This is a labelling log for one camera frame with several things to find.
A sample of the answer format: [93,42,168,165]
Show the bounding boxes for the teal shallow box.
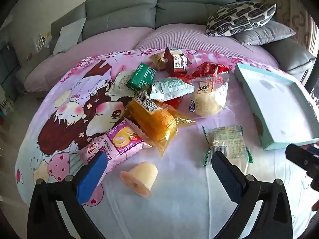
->
[234,63,319,151]

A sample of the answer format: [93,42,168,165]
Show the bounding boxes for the black white patterned pillow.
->
[206,1,277,37]

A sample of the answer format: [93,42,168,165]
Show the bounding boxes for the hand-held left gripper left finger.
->
[27,151,109,239]

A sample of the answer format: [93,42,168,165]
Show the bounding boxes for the beige packet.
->
[149,50,185,71]

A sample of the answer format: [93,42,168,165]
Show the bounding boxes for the grey pillow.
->
[233,20,296,46]

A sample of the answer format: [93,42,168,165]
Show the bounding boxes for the pink printed blanket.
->
[15,48,319,239]

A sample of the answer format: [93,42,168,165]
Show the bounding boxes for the cream packet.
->
[105,70,136,97]

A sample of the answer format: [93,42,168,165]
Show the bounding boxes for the purple sofa cover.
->
[24,24,280,100]

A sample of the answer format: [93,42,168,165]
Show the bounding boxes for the silver green-print packet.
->
[150,77,195,102]

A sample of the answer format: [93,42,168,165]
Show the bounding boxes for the blue storage cabinet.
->
[0,41,22,102]

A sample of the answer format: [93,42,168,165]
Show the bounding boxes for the white bun packet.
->
[183,73,230,117]

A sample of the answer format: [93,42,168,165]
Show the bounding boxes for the red patterned packet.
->
[164,73,197,109]

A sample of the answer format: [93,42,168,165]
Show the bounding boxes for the beige patterned curtain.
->
[262,0,319,53]

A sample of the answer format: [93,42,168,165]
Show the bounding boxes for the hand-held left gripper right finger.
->
[211,151,293,239]

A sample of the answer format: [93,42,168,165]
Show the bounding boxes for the orange cake packet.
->
[123,90,197,158]

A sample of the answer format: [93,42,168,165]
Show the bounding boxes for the green-edged clear cracker packet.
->
[201,125,253,168]

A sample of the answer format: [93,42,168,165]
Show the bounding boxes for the dark green packet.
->
[126,62,157,91]

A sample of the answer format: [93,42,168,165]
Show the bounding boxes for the pink snack packet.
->
[77,119,154,177]

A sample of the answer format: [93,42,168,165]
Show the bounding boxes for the dark red small packet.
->
[163,47,192,74]

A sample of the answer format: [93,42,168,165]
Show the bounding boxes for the light grey cushion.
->
[53,17,87,55]

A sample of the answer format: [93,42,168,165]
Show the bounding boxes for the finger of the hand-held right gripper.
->
[285,143,319,192]
[307,145,319,160]

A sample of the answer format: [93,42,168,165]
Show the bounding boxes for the grey sofa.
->
[15,0,317,100]

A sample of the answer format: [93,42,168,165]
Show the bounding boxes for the pale jelly cup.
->
[120,161,159,198]

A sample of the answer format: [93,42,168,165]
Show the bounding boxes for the red foil packet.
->
[191,62,231,78]

